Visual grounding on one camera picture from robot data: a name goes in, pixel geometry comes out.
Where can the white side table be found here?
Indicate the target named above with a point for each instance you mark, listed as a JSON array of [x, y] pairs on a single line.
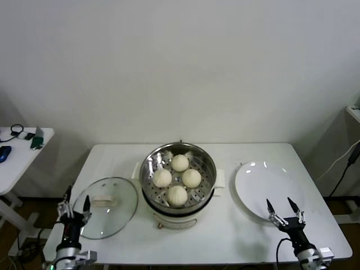
[[17, 168]]

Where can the small black device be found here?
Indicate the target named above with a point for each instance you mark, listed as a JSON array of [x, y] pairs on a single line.
[[28, 136]]

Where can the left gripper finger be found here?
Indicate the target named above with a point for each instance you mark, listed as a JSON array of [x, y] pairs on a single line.
[[67, 209], [86, 215]]

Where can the small dark green object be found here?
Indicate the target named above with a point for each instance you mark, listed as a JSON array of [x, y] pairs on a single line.
[[355, 107]]

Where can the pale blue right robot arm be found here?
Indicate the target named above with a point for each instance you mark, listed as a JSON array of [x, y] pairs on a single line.
[[308, 254]]

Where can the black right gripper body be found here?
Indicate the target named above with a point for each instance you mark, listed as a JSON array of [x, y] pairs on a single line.
[[294, 227]]

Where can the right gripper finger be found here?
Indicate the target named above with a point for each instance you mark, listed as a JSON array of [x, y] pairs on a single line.
[[274, 218], [299, 218]]

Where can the green flat item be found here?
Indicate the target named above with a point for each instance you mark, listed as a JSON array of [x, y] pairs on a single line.
[[36, 142]]

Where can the white steamed baozi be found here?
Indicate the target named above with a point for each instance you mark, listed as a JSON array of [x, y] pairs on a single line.
[[180, 162], [177, 195], [162, 178], [191, 178]]

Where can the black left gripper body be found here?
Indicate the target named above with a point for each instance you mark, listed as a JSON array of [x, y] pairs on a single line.
[[72, 227]]

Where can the silver left wrist module box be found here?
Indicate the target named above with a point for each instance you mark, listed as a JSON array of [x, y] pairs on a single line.
[[87, 255]]

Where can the blue computer mouse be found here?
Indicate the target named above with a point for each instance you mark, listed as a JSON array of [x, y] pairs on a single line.
[[4, 154]]

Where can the perforated steel steamer basket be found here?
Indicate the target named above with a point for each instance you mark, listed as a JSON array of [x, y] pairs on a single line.
[[205, 168]]

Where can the large white plate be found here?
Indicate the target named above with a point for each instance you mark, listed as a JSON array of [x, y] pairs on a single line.
[[267, 182]]

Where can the white side cabinet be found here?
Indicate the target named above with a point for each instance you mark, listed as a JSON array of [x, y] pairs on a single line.
[[353, 114]]

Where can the white furniture foot bar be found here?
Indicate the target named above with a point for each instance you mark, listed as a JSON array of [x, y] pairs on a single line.
[[351, 209]]

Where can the grey upright stand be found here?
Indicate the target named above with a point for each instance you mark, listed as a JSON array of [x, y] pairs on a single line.
[[39, 130]]

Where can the round glass pot lid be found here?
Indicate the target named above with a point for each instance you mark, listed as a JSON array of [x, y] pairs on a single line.
[[118, 213]]

